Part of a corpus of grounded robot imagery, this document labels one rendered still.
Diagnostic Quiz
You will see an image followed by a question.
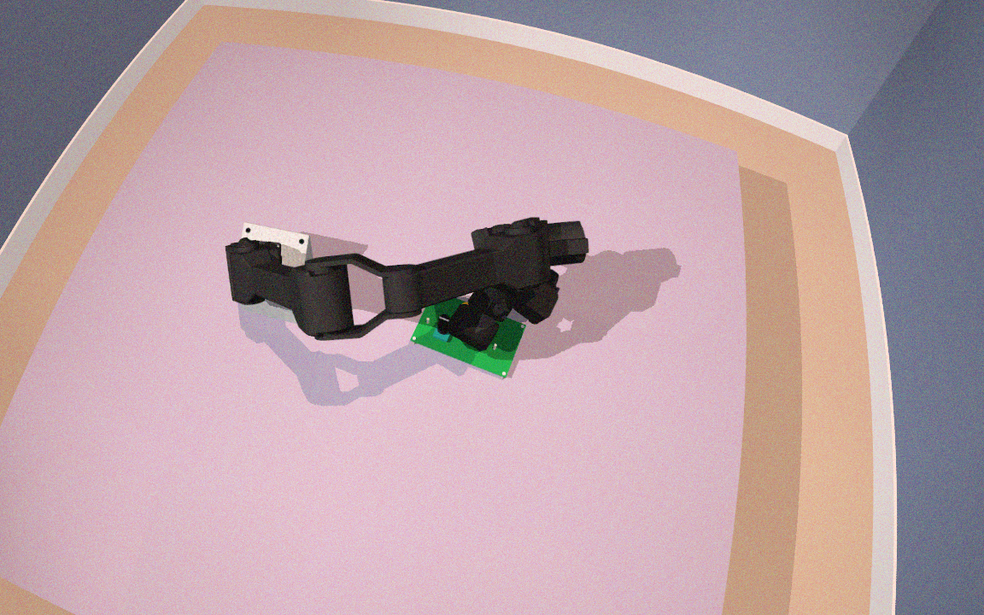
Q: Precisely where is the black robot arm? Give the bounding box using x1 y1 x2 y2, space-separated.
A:
225 217 589 341

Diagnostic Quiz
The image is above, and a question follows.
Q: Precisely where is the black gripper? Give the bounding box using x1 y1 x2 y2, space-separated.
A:
447 286 513 351

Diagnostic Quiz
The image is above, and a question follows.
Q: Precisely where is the green circuit board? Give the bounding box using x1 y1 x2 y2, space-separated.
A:
410 298 526 379

